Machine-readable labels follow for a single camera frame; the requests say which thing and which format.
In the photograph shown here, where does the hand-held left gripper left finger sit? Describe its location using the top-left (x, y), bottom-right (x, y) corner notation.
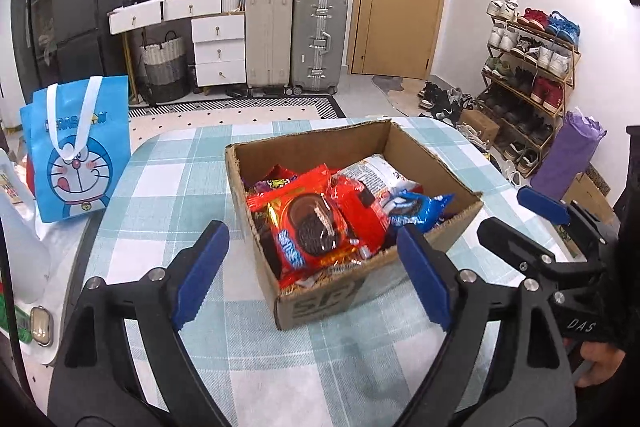
top-left (47, 219), bottom-right (235, 427)

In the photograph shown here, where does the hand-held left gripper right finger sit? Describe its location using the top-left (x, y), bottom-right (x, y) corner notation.
top-left (395, 223), bottom-right (581, 427)

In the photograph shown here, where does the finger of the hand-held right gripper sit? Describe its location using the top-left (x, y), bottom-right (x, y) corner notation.
top-left (516, 186), bottom-right (608, 248)
top-left (476, 216), bottom-right (608, 288)

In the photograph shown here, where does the blue sandwich cookie packet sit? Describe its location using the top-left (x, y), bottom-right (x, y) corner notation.
top-left (385, 189), bottom-right (456, 230)

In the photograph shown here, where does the red dark-print snack packet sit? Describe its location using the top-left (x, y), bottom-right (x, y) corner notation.
top-left (330, 172), bottom-right (391, 253)

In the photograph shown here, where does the white noodle snack bag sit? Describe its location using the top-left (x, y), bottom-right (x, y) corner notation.
top-left (340, 154), bottom-right (426, 202)

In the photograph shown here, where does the dark purple gummy packet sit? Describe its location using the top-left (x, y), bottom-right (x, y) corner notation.
top-left (252, 174), bottom-right (301, 195)

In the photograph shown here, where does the red sandwich cookie packet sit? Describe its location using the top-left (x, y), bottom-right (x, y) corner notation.
top-left (245, 164), bottom-right (371, 295)

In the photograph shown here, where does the person's right hand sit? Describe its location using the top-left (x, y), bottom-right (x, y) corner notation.
top-left (562, 339), bottom-right (628, 389)

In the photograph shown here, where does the flat brown cardboard box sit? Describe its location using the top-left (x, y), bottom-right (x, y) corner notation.
top-left (562, 164), bottom-right (617, 228)

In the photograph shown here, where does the purple plastic bag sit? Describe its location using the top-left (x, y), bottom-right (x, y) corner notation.
top-left (530, 107), bottom-right (607, 202)

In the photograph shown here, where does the small brown cardboard box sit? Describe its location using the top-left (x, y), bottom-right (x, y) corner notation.
top-left (459, 108), bottom-right (501, 142)

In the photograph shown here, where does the wooden shoe rack with shoes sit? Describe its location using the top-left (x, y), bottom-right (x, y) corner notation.
top-left (477, 0), bottom-right (583, 178)

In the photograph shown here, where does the pile of dark shoes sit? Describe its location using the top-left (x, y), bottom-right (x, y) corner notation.
top-left (417, 79), bottom-right (473, 125)

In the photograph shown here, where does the beige rounded small device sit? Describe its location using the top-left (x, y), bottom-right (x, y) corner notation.
top-left (29, 306), bottom-right (55, 348)

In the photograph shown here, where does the black white border rug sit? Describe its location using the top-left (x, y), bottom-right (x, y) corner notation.
top-left (127, 94), bottom-right (348, 128)

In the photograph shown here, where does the blue cartoon cat bag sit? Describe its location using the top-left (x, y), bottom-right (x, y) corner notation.
top-left (20, 76), bottom-right (133, 224)

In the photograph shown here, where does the white plastic appliance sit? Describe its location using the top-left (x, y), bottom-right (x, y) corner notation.
top-left (0, 152), bottom-right (51, 303)

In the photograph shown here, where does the green drink can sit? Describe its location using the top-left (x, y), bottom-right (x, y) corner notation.
top-left (12, 304), bottom-right (33, 345)

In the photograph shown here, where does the irregular brown grey floor mat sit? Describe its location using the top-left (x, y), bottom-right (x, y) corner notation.
top-left (371, 74), bottom-right (426, 118)

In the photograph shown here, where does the grey white wicker basket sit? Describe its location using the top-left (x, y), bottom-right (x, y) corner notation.
top-left (139, 33), bottom-right (188, 104)

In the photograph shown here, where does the white drawer unit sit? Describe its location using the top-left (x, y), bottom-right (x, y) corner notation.
top-left (191, 14), bottom-right (247, 88)

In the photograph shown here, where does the beige hard suitcase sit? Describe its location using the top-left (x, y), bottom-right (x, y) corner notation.
top-left (245, 0), bottom-right (295, 88)

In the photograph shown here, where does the silver hard suitcase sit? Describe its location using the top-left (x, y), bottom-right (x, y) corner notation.
top-left (291, 0), bottom-right (349, 92)

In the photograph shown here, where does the white vanity desk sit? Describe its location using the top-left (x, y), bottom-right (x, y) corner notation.
top-left (107, 0), bottom-right (247, 36)

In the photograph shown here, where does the dark glass tall cabinet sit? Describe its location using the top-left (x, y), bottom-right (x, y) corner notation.
top-left (10, 0), bottom-right (61, 92)

